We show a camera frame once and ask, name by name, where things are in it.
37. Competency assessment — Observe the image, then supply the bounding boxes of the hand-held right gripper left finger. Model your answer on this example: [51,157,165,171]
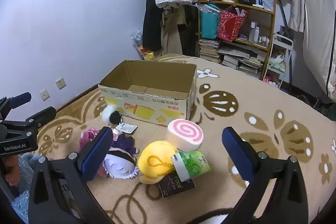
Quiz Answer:
[28,126,114,224]

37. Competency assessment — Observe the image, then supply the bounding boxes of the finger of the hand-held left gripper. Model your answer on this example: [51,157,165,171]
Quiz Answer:
[24,106,57,131]
[0,92,32,120]

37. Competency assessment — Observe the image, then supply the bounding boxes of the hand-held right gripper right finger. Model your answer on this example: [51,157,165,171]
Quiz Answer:
[221,126,309,224]

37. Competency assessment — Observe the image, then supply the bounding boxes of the pink plush doll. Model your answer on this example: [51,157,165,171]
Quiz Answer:
[80,127,101,153]

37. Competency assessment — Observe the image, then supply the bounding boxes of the purple plush doll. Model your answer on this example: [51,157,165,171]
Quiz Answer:
[97,132,139,180]

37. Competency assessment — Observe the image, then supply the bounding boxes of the black and white fluffy keychain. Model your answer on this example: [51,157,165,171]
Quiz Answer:
[100,105,138,134]

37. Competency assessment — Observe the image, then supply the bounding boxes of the green tissue packet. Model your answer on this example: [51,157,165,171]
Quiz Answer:
[171,150,212,181]

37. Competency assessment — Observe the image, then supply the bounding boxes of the yellow plush toy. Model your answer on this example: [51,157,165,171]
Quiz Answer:
[137,140,179,185]

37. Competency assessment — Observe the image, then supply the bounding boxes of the pink swirl roll plush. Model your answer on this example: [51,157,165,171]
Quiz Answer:
[166,118,204,151]

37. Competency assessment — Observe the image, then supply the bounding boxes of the cardboard box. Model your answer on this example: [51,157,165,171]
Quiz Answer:
[98,60,198,127]

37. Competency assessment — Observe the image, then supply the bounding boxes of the dark brown tissue packet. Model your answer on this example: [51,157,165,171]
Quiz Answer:
[158,173,196,198]

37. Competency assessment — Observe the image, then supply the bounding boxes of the pale green soft items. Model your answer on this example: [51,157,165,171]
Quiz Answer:
[269,52,286,72]

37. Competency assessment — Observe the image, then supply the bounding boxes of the person's left hand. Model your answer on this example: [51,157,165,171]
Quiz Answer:
[0,154,20,188]

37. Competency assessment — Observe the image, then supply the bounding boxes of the beige patterned blanket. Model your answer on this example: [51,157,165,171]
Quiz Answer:
[34,53,336,224]

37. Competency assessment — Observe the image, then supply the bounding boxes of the pile of books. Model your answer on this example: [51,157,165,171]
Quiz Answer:
[198,38,269,79]

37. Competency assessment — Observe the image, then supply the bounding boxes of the white metal cart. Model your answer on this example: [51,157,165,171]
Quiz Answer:
[261,34,294,89]

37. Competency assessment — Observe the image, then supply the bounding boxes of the row of toiletry bottles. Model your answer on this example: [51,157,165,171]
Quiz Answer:
[248,21,270,46]

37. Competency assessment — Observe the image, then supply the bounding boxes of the dark hanging garment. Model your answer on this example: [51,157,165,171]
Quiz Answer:
[177,2,201,58]

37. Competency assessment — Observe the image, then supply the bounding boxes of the red patterned bag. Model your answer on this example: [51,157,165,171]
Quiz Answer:
[217,6,248,42]

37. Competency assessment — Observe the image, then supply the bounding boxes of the teal bag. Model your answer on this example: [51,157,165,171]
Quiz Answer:
[200,4,221,39]

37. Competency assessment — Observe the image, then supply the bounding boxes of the beige hanging coat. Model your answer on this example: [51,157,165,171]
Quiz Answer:
[160,5,184,55]

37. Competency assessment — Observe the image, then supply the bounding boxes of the black hanging coat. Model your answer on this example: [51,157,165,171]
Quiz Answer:
[142,0,164,51]

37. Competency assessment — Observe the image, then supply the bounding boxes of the wooden shelf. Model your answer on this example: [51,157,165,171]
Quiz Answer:
[197,0,277,80]

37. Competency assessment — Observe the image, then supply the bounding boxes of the blue pole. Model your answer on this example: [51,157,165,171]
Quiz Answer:
[279,0,289,29]

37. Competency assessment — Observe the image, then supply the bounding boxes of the white fabric wardrobe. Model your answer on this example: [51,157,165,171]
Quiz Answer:
[302,0,336,104]

